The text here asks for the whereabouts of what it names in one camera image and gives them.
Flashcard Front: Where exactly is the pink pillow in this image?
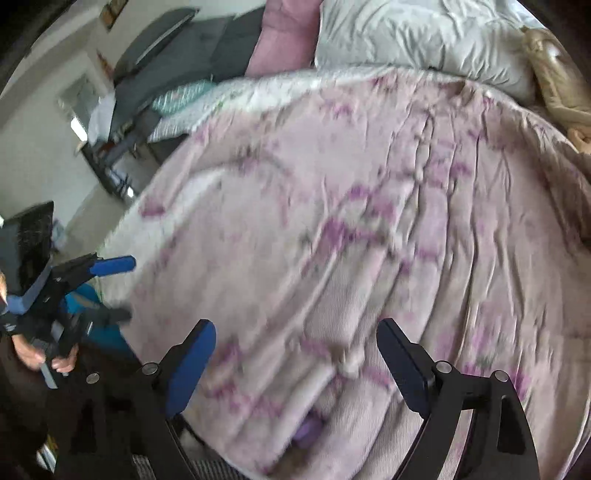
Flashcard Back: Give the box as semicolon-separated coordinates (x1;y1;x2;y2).
244;0;324;78

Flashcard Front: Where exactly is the dark grey sofa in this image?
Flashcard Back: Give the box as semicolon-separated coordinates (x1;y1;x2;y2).
84;6;267;197

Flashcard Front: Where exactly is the person's left hand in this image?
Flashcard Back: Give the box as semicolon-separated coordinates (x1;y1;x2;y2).
0;272;79;376

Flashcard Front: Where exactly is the pink floral quilt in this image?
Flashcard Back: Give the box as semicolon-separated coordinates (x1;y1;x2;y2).
99;68;591;480

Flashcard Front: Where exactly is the teal patterned pillow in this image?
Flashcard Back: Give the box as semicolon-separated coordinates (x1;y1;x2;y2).
150;79;219;120

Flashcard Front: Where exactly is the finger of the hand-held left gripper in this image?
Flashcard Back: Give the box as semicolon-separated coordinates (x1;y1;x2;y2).
58;306;133;358
51;255;137;291

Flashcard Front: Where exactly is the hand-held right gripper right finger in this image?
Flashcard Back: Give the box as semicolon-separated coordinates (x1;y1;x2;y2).
376;318;541;480

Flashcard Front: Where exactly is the wall picture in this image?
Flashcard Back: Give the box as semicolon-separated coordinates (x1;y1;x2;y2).
102;0;129;31

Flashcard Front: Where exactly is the grey pillow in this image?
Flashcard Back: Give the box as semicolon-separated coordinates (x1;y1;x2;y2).
314;0;537;103

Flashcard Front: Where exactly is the beige crumpled cloth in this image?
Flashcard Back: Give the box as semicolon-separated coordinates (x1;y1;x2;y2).
521;27;591;155

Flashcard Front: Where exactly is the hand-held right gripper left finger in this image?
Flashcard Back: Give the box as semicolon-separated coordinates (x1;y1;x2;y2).
60;318;218;480

